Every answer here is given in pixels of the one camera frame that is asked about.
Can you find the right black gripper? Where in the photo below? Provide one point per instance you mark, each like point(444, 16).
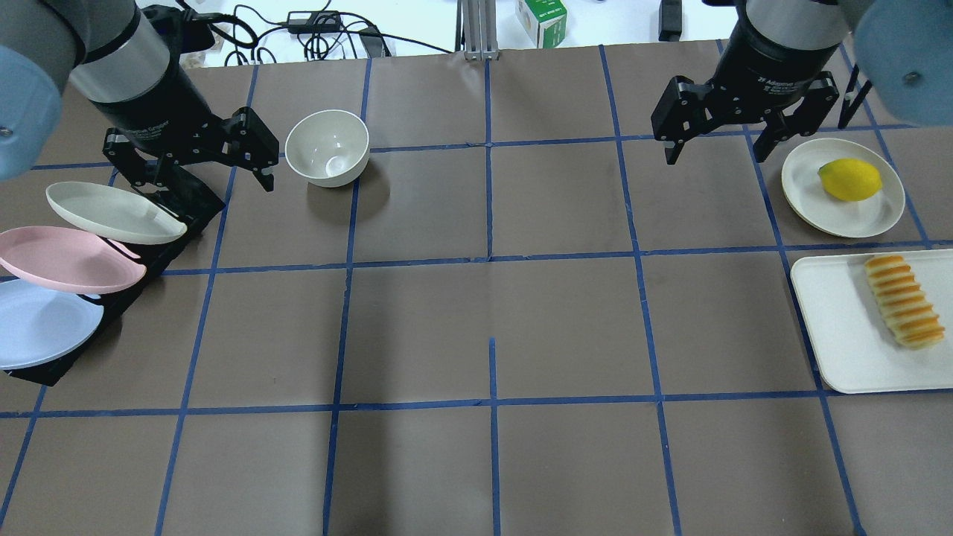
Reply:
point(770, 61)

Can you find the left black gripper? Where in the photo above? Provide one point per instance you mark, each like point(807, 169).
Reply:
point(151, 106)

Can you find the light blue plate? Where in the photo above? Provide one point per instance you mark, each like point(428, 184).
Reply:
point(39, 325)

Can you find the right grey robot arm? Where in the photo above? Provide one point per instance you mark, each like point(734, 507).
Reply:
point(787, 63)

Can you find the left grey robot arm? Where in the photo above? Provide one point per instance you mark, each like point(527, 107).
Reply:
point(126, 61)

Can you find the black plate rack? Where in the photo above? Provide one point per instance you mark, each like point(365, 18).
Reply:
point(190, 201)

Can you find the cream plate under lemon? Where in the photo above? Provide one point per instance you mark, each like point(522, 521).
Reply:
point(803, 190)

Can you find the cream plate in rack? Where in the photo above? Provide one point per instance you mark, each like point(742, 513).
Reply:
point(113, 213)

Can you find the pink plate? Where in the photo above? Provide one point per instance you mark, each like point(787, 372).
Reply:
point(68, 260)

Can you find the white ceramic bowl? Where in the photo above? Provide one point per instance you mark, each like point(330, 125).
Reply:
point(330, 149)

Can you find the yellow lemon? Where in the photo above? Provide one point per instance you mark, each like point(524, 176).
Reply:
point(850, 180)

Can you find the black device on table edge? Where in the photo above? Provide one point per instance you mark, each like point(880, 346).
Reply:
point(669, 20)

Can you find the black power adapter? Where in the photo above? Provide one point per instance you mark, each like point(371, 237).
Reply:
point(314, 22)

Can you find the green white box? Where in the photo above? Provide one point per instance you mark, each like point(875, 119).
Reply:
point(545, 22)

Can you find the white rectangular tray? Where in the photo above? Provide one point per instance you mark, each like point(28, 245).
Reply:
point(854, 348)

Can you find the aluminium frame post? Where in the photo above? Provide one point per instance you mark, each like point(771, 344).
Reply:
point(476, 30)

